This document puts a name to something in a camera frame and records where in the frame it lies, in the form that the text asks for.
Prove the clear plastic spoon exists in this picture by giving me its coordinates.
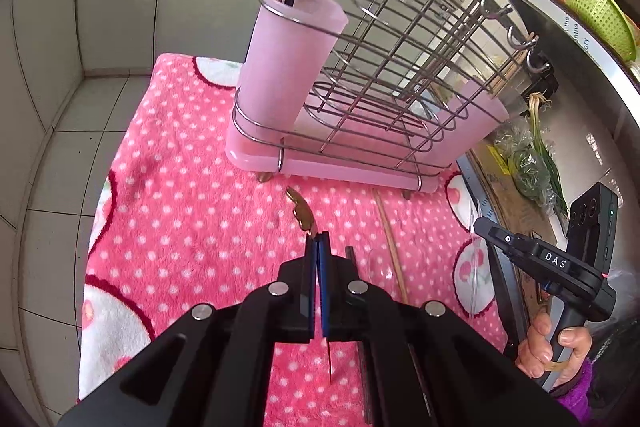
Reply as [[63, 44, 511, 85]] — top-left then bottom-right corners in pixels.
[[366, 248, 397, 284]]

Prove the person's right hand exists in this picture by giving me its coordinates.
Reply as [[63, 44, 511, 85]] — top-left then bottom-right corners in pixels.
[[515, 308, 593, 382]]

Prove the metal shelf rack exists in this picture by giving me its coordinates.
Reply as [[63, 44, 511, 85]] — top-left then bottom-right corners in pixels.
[[492, 0, 640, 132]]

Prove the plastic bag of vegetables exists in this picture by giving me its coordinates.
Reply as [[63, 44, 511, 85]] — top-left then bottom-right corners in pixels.
[[495, 127, 556, 208]]

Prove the person's right forearm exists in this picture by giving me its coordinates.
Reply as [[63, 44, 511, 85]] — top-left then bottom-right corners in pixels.
[[552, 359, 596, 425]]

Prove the pink utensil holder wire rack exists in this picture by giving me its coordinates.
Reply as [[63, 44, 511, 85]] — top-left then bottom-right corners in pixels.
[[224, 0, 543, 195]]

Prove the small bronze spoon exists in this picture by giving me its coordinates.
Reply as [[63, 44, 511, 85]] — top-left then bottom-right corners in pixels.
[[285, 186, 337, 384]]

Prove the wooden chopstick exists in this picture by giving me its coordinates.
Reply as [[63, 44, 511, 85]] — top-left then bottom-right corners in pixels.
[[374, 188, 409, 304]]

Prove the black blender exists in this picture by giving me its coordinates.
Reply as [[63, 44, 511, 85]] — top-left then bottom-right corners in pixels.
[[522, 52, 558, 102]]

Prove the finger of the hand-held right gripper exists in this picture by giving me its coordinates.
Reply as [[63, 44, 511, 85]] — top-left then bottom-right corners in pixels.
[[473, 216, 542, 279]]

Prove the pink polka-dot blanket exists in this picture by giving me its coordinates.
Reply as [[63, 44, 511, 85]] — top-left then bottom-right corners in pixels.
[[77, 52, 511, 427]]

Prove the cardboard box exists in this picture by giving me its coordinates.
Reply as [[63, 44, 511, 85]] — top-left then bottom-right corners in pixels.
[[470, 142, 571, 258]]

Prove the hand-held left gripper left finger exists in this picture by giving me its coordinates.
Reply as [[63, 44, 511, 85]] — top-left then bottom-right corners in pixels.
[[59, 231, 320, 427]]

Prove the green plastic basket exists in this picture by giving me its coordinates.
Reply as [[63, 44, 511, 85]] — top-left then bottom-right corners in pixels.
[[565, 0, 638, 62]]

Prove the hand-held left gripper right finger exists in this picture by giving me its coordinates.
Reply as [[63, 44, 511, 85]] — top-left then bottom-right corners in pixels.
[[319, 231, 583, 427]]

